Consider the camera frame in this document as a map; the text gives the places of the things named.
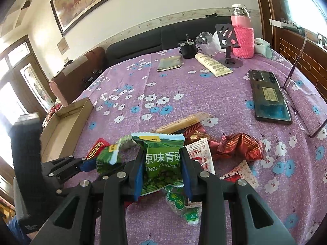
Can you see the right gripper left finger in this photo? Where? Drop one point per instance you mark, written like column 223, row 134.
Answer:
column 74, row 220

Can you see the white red snack sachet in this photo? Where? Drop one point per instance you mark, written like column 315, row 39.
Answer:
column 199, row 151

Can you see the black mug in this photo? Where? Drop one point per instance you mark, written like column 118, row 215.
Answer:
column 189, row 48

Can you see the beige wafer snack pack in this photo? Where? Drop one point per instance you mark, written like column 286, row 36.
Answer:
column 183, row 123

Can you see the purple floral tablecloth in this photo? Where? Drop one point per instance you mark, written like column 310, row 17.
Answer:
column 132, row 96

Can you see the pink thermos bottle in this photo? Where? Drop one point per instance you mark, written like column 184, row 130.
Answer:
column 241, row 22

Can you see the olive notebook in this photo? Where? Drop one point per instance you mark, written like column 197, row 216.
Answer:
column 170, row 63

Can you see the cardboard tray box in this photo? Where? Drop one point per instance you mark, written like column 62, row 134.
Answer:
column 60, row 136

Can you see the green clear candy wrapper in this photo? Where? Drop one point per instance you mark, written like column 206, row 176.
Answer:
column 178, row 203

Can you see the small wall plaque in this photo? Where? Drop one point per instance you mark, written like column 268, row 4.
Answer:
column 63, row 46

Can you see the eyeglasses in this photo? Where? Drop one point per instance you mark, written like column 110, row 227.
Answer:
column 306, row 84

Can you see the small green snack packet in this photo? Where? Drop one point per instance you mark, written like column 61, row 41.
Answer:
column 111, row 154

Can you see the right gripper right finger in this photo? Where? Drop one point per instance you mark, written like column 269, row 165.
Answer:
column 252, row 221

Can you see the black phone stand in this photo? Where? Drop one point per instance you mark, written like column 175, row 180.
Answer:
column 228, row 40

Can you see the brown armchair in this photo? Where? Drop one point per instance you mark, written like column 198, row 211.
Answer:
column 77, row 75

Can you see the black sofa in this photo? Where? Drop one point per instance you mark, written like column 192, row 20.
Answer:
column 162, row 38

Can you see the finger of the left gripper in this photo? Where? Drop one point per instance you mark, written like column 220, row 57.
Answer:
column 67, row 166
column 99, row 187

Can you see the green peas snack packet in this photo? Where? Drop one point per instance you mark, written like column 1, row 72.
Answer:
column 162, row 163

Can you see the dark red foil snack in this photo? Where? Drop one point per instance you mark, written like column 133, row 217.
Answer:
column 241, row 145

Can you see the wooden glass door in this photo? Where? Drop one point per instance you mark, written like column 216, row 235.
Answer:
column 21, row 70

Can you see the red foil candy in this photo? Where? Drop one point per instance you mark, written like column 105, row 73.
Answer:
column 196, row 132

